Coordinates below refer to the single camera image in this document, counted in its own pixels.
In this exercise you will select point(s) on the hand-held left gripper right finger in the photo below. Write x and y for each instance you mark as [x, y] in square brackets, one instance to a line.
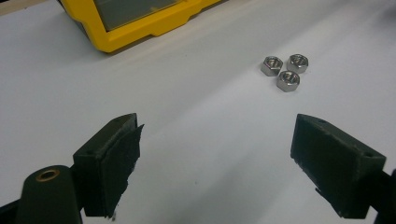
[333, 165]

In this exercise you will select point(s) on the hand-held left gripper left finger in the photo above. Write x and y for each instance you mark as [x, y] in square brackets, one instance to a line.
[106, 161]

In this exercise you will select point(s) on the steel hex nut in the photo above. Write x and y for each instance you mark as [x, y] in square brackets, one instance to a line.
[298, 63]
[288, 81]
[271, 66]

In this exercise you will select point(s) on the yellow and black organizer box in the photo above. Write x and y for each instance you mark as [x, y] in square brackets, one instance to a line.
[93, 25]

